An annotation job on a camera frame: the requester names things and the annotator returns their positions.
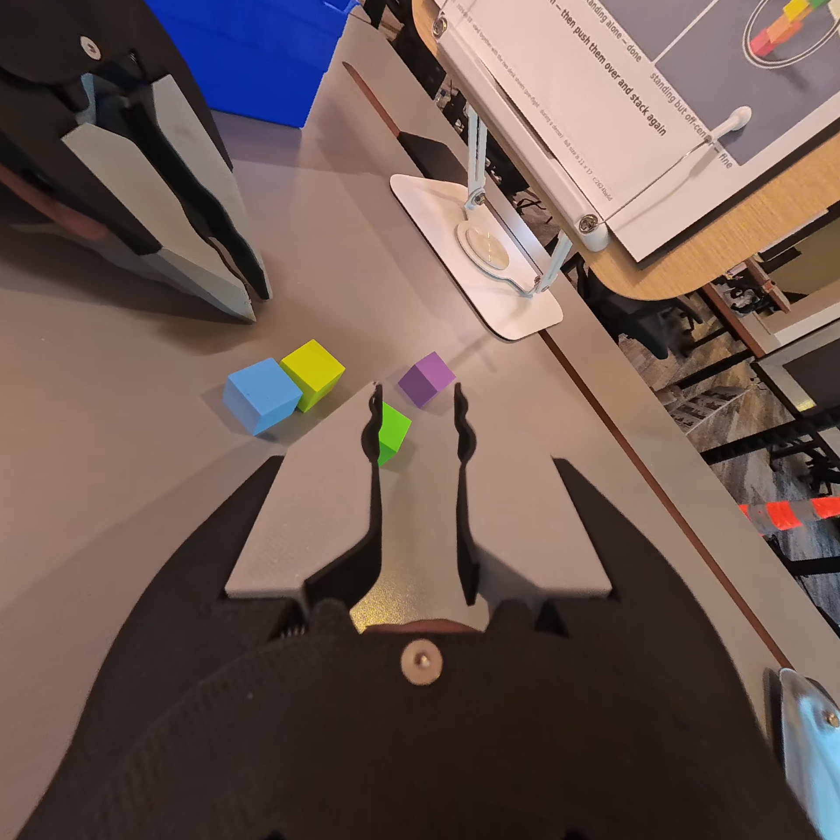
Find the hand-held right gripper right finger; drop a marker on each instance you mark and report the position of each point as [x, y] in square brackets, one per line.
[525, 525]

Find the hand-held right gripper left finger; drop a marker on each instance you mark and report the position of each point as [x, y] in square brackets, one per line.
[308, 518]

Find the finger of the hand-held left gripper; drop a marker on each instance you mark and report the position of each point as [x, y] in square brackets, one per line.
[144, 197]
[190, 144]

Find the green foam cube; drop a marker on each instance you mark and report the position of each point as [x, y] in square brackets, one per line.
[394, 430]

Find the blue foam cube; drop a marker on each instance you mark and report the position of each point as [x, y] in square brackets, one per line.
[259, 397]

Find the yellow foam cube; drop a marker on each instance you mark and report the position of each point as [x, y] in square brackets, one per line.
[315, 371]

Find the purple foam cube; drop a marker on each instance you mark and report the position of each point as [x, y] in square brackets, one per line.
[426, 377]

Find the blue plastic bin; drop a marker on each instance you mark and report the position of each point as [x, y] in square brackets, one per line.
[262, 52]

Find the black and white printed sheet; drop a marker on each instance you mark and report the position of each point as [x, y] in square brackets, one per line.
[699, 410]

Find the black office chair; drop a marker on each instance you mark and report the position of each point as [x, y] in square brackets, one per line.
[636, 321]

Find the black table cover plate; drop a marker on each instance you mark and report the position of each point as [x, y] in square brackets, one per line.
[430, 154]

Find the orange traffic cone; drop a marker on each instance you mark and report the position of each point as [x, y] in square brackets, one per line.
[787, 515]

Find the grey desk with black legs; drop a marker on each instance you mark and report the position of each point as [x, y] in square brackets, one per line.
[807, 367]

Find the shiny silver metal object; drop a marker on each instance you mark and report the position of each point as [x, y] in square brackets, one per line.
[810, 741]

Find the white instruction sheet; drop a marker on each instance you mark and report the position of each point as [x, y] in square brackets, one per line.
[590, 105]

